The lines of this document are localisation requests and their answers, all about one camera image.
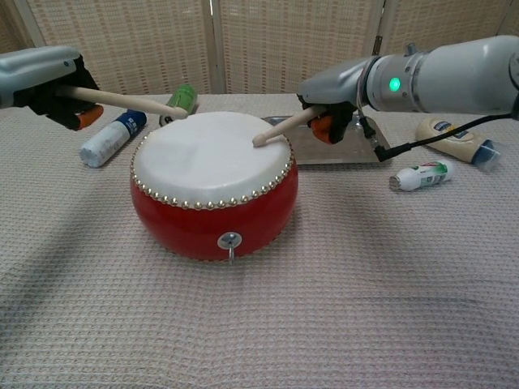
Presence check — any red drum white skin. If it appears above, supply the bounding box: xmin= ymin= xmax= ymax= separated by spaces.
xmin=129 ymin=111 xmax=299 ymax=267

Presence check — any rectangular metal tray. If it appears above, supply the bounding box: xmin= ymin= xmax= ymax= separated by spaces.
xmin=261 ymin=113 xmax=394 ymax=167

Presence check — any wooden drumstick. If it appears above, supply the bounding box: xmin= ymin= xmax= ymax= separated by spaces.
xmin=56 ymin=85 xmax=190 ymax=120
xmin=251 ymin=105 xmax=317 ymax=147

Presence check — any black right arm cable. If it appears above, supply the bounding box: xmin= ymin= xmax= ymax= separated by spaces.
xmin=358 ymin=112 xmax=519 ymax=164

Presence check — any green drink can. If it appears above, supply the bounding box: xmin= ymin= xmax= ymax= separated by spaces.
xmin=158 ymin=83 xmax=199 ymax=127

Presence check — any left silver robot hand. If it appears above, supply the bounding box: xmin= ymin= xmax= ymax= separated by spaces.
xmin=0 ymin=45 xmax=105 ymax=131

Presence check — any small white green bottle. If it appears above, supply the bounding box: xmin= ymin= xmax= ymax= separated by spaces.
xmin=388 ymin=158 xmax=455 ymax=192

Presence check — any beige woven tablecloth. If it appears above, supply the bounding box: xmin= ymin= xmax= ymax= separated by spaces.
xmin=0 ymin=92 xmax=519 ymax=389

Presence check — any woven folding screen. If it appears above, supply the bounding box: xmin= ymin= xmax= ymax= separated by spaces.
xmin=0 ymin=0 xmax=519 ymax=98

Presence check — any white spray bottle blue cap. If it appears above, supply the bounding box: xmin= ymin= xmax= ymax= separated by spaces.
xmin=79 ymin=108 xmax=148 ymax=168

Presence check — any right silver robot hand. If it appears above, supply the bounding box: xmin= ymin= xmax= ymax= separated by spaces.
xmin=296 ymin=56 xmax=376 ymax=145

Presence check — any mayonnaise squeeze bottle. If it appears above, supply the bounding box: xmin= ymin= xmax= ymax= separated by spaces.
xmin=414 ymin=116 xmax=502 ymax=172

